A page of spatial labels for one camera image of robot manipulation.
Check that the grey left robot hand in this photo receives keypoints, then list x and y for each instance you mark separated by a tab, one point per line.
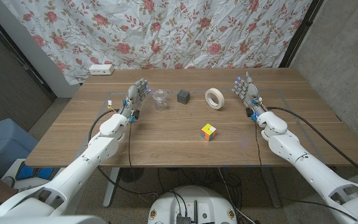
132	99

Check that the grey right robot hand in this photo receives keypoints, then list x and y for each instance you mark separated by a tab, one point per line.
249	93

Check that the multicolour two-by-two rubiks cube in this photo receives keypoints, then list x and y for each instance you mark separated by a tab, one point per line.
208	132

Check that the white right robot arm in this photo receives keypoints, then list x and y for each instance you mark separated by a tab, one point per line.
291	146

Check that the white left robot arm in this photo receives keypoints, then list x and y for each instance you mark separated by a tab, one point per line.
98	149

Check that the beige masking tape roll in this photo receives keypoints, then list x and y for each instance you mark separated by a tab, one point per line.
221	99

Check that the dark grey block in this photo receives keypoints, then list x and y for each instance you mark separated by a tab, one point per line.
183	97

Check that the clear glass jar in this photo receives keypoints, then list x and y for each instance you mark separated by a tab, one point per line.
160	101

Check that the white power strip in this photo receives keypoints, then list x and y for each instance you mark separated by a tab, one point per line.
101	69

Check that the black round floor object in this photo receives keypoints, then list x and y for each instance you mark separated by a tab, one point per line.
131	174

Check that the floral print backdrop cloth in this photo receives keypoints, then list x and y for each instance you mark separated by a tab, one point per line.
166	31

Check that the black backdrop stand pole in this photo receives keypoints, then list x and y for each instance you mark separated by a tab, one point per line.
300	34
20	56

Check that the white table leg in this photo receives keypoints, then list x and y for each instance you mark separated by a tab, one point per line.
110	186

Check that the grey table leg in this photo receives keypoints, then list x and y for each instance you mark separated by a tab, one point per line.
271	186

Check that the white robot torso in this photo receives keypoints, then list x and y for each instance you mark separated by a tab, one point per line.
191	202

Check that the blue upholstered seat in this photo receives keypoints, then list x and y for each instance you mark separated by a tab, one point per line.
2	143

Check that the white and blue floor machine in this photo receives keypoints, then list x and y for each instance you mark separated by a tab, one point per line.
12	172

